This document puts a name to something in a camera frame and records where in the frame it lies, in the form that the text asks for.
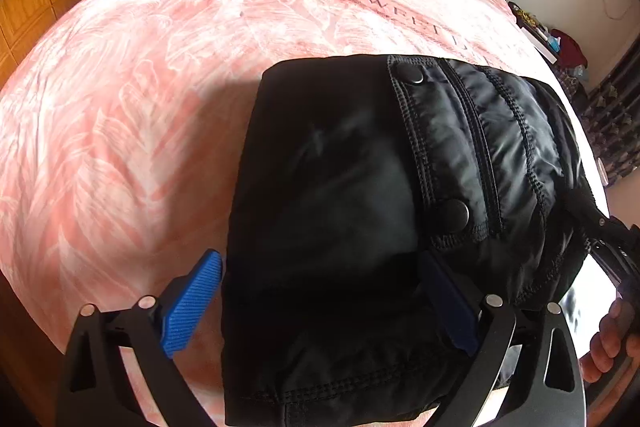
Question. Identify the cluttered bedside table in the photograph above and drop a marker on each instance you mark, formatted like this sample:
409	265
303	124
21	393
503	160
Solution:
547	45

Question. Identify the black padded pants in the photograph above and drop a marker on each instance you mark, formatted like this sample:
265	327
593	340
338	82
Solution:
357	174

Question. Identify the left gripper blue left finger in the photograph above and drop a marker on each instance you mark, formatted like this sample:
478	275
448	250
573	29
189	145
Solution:
95	389

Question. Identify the dark patterned curtain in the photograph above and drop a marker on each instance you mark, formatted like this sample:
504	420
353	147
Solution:
612	119

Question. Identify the person's right hand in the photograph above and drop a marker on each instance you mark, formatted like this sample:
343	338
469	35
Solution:
606	345

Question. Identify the pink sweet dream bedspread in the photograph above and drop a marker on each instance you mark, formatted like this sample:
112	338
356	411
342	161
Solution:
123	130

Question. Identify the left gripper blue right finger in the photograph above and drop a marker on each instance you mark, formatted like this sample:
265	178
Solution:
546	387

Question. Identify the dark red clothes pile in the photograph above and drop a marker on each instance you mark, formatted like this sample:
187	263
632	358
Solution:
570	53

